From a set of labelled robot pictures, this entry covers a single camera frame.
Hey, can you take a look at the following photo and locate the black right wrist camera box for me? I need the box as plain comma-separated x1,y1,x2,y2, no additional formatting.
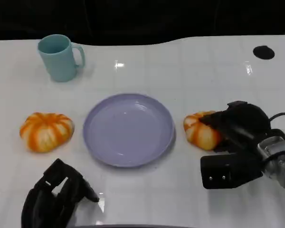
200,152,264,190

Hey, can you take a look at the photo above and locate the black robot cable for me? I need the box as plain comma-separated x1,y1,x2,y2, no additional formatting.
267,112,285,130

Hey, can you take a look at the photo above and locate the lilac plate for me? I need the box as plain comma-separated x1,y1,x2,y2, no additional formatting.
83,93,176,168

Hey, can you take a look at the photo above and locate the black round table grommet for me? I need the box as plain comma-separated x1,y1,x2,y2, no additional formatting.
253,45,276,60

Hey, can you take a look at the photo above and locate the pale green mug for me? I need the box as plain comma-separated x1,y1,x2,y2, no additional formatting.
37,34,86,83

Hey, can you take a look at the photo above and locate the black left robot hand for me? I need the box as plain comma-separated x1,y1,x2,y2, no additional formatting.
21,158,100,228

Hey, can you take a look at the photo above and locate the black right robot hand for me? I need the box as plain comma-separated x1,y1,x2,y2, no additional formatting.
199,101,285,154

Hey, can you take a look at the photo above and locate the orange and white bread roll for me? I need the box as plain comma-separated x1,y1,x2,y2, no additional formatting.
19,112,75,153
183,110,224,151

